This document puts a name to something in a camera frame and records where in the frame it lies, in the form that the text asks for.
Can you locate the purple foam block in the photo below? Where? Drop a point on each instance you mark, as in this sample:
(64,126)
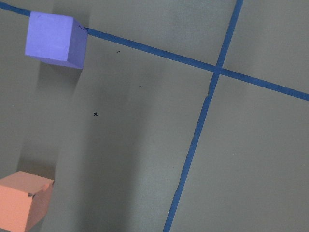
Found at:
(56,39)

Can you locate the orange foam block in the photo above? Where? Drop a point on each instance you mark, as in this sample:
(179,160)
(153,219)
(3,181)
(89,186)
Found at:
(24,200)

